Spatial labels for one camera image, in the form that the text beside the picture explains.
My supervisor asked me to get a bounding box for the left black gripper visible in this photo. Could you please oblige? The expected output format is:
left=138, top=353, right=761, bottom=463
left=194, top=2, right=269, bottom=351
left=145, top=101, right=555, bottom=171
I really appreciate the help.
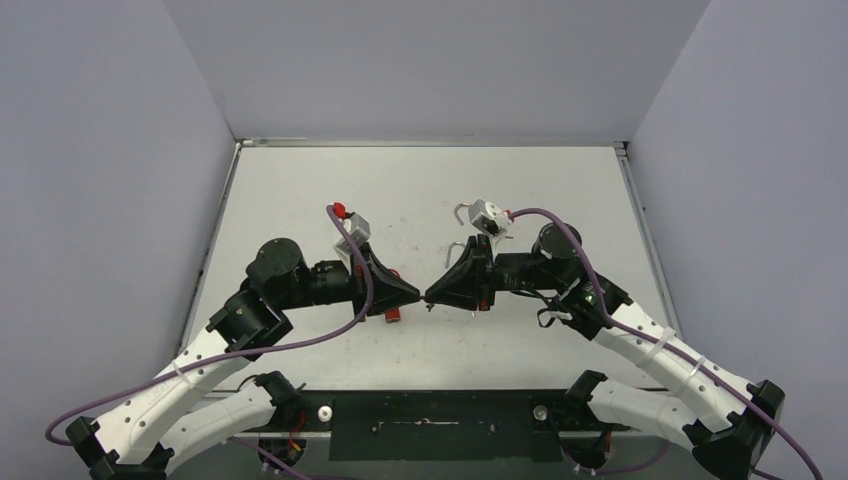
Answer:
left=277, top=242, right=421, bottom=322

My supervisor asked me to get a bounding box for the large brass padlock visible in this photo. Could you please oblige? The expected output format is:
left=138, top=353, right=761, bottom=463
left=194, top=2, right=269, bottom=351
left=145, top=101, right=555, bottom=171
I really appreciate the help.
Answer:
left=453, top=202, right=471, bottom=226

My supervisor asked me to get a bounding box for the long-shackle brass padlock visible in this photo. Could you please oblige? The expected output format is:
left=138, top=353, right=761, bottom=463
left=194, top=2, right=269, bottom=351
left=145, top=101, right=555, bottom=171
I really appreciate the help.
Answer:
left=444, top=241, right=467, bottom=269

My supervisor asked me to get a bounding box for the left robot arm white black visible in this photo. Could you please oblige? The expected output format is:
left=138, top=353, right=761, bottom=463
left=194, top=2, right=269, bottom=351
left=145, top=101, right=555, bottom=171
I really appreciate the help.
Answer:
left=66, top=238, right=420, bottom=479

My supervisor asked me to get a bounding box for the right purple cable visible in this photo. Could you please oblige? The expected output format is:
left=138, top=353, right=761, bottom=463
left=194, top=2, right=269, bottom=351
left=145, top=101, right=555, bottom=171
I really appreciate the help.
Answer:
left=510, top=207, right=823, bottom=480

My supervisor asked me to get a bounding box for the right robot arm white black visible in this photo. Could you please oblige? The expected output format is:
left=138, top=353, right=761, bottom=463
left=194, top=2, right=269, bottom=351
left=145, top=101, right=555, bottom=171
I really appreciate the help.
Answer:
left=424, top=223, right=785, bottom=479

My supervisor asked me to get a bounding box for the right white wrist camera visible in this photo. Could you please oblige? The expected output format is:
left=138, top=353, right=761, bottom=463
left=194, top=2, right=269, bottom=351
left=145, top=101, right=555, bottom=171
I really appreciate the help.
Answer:
left=468, top=199, right=513, bottom=255

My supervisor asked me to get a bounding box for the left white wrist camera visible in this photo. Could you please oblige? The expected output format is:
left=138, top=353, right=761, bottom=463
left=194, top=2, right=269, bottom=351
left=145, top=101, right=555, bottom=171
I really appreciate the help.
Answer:
left=333, top=213, right=370, bottom=269

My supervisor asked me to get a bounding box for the purple cable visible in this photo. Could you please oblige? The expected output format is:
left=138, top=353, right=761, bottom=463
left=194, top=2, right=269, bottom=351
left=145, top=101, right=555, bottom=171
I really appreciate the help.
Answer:
left=510, top=207, right=823, bottom=480
left=44, top=203, right=376, bottom=446

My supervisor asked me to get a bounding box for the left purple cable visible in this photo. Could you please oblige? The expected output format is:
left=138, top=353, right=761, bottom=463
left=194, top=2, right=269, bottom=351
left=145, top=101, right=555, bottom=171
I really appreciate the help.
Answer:
left=44, top=203, right=376, bottom=446

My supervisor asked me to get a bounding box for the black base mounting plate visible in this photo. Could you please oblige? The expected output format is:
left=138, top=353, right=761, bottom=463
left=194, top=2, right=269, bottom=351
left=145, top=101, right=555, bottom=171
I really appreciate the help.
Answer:
left=251, top=389, right=631, bottom=464

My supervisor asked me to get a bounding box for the red cable padlock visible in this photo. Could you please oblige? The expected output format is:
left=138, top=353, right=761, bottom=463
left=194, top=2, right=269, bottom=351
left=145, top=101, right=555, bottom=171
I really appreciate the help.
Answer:
left=384, top=269, right=402, bottom=324

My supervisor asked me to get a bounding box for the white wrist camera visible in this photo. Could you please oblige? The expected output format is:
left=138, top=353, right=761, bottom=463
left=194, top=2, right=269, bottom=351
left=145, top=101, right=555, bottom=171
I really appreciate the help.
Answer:
left=468, top=199, right=513, bottom=255
left=333, top=213, right=370, bottom=269

